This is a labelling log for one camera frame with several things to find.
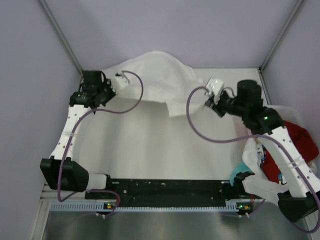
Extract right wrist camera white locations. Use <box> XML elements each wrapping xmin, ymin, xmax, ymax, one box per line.
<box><xmin>204</xmin><ymin>78</ymin><xmax>225</xmax><ymax>97</ymax></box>

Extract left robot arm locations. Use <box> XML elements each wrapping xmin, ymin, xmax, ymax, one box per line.
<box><xmin>40</xmin><ymin>70</ymin><xmax>116</xmax><ymax>199</ymax></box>

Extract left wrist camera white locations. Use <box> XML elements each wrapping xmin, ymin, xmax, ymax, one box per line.
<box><xmin>114</xmin><ymin>72</ymin><xmax>130</xmax><ymax>90</ymax></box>

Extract right aluminium frame post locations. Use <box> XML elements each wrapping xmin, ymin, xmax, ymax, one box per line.
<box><xmin>258</xmin><ymin>0</ymin><xmax>306</xmax><ymax>73</ymax></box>

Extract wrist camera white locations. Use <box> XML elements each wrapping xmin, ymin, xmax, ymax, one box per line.
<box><xmin>114</xmin><ymin>72</ymin><xmax>130</xmax><ymax>90</ymax></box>
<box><xmin>204</xmin><ymin>78</ymin><xmax>225</xmax><ymax>97</ymax></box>

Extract left aluminium frame post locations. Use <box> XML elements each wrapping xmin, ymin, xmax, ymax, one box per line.
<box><xmin>37</xmin><ymin>0</ymin><xmax>83</xmax><ymax>75</ymax></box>

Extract aluminium front rail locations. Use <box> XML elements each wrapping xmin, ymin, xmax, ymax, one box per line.
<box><xmin>40</xmin><ymin>182</ymin><xmax>85</xmax><ymax>200</ymax></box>

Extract white printed t shirt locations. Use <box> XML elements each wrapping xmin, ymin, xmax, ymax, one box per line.
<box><xmin>242</xmin><ymin>136</ymin><xmax>291</xmax><ymax>207</ymax></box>

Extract teal t shirt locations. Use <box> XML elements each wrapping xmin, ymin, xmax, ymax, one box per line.
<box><xmin>229</xmin><ymin>161</ymin><xmax>252</xmax><ymax>186</ymax></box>

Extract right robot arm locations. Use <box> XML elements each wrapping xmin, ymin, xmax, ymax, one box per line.
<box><xmin>205</xmin><ymin>78</ymin><xmax>320</xmax><ymax>223</ymax></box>

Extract white laundry basket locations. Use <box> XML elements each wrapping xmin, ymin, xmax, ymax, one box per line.
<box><xmin>271</xmin><ymin>105</ymin><xmax>320</xmax><ymax>163</ymax></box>

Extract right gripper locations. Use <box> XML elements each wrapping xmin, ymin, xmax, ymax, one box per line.
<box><xmin>204</xmin><ymin>89</ymin><xmax>247</xmax><ymax>117</ymax></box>

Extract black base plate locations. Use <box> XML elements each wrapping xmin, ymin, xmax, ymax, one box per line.
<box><xmin>84</xmin><ymin>178</ymin><xmax>265</xmax><ymax>208</ymax></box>

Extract grey slotted cable duct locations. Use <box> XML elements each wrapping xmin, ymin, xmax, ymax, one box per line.
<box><xmin>50</xmin><ymin>201</ymin><xmax>253</xmax><ymax>213</ymax></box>

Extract red t shirt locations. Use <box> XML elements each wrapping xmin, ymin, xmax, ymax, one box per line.
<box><xmin>260</xmin><ymin>120</ymin><xmax>319</xmax><ymax>185</ymax></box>

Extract aluminium frame post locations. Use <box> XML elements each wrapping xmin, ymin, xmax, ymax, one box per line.
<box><xmin>37</xmin><ymin>0</ymin><xmax>83</xmax><ymax>75</ymax></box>
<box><xmin>258</xmin><ymin>0</ymin><xmax>306</xmax><ymax>73</ymax></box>

